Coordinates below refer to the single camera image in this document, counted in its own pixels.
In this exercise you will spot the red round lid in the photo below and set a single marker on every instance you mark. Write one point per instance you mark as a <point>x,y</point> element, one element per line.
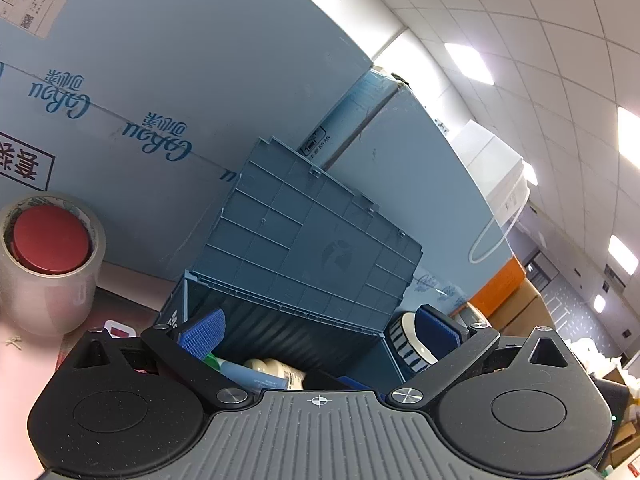
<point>50,240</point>

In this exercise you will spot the brown cardboard box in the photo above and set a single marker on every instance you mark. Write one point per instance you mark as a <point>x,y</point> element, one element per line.
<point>539,319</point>
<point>517,300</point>

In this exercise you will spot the ceiling light panel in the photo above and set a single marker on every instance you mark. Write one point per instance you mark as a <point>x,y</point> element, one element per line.
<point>629,132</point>
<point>622,255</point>
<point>598,302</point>
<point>470,62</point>
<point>530,175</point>

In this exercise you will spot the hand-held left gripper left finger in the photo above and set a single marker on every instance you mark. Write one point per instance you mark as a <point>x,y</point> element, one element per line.
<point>202,332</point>

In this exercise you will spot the pile of open cardboard boxes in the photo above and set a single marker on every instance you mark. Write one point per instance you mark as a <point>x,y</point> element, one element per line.
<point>625,447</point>

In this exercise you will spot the large labelled blue cardboard box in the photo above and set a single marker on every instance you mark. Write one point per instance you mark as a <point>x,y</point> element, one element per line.
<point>200,60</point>

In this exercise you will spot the clear packing tape roll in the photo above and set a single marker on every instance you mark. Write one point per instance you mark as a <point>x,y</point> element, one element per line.
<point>45,305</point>

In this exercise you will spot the blue plastic storage box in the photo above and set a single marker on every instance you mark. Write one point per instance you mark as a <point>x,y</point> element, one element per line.
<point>310,240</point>

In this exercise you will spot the pink and white card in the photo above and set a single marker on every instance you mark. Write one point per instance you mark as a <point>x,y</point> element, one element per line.
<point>120,330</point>

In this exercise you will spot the white striped ceramic bowl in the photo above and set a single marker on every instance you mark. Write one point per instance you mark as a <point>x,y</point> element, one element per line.
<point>400,340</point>

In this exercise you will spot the orange box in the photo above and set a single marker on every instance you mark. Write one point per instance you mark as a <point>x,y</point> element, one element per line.
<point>500,285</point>

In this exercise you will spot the cream plastic bottle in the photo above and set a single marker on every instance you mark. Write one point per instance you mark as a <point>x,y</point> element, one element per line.
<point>275,370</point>

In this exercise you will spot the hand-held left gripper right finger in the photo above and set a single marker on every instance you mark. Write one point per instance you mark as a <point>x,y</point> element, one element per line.
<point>437,330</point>

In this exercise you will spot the white paper bag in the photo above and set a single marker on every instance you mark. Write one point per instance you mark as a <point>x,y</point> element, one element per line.
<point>487,155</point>

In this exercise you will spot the blue tube with green cap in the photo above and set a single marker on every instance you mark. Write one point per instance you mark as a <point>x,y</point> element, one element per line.
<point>240,375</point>

